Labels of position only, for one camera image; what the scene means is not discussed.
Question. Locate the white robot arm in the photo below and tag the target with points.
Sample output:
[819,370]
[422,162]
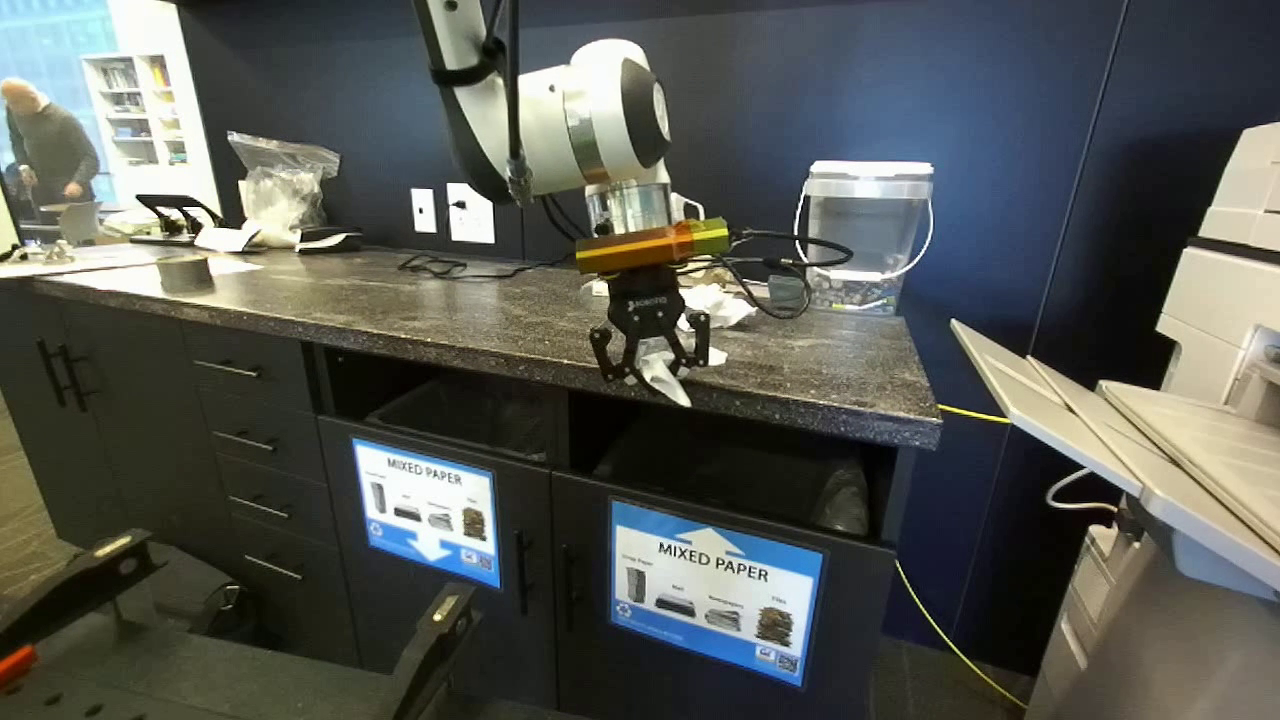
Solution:
[591,125]

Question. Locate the left blue recycling sign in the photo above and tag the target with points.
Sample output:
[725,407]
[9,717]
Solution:
[430,510]

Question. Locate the clear plastic bag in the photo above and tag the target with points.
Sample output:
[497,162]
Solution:
[283,187]

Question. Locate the black rubbish bin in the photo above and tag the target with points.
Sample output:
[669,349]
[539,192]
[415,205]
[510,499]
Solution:
[742,468]
[497,418]

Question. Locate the right blue mixed paper sign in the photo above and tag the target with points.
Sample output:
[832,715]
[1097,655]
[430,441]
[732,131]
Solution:
[708,591]

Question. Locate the black office chair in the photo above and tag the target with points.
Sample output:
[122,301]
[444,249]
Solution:
[78,650]

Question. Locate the white single wall socket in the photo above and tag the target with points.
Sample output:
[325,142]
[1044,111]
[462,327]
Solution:
[422,210]

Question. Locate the white double wall socket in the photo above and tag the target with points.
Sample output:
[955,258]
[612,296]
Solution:
[470,212]

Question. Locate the white tissue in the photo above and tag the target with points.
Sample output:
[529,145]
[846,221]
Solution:
[654,370]
[725,311]

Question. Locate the black drawer cabinet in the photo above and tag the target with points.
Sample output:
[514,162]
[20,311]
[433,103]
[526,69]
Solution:
[186,428]

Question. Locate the left black rubbish bin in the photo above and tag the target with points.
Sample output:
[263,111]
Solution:
[497,418]

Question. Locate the right black rubbish bin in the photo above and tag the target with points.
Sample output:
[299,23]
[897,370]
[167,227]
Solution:
[742,468]

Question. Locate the grey office printer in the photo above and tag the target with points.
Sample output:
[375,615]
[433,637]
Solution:
[1173,607]

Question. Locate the person in background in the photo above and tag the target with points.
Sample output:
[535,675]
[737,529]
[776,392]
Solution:
[49,148]

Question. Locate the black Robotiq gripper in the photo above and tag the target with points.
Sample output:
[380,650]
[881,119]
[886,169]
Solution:
[646,301]

